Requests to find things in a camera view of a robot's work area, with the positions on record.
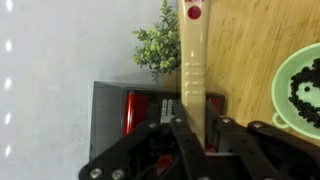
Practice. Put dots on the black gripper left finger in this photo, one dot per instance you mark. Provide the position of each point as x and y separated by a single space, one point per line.
133 156

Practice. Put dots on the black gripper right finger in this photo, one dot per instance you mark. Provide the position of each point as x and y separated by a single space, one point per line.
273 156

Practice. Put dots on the wooden spoon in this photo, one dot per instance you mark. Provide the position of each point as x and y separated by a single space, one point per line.
194 60

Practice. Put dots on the dark coffee beans pile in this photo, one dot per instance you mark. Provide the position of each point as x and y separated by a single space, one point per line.
305 106

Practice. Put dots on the red and black microwave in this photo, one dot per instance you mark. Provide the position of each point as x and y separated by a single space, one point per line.
106 113

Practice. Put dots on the small green plant white pot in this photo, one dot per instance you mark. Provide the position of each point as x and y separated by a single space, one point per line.
160 46

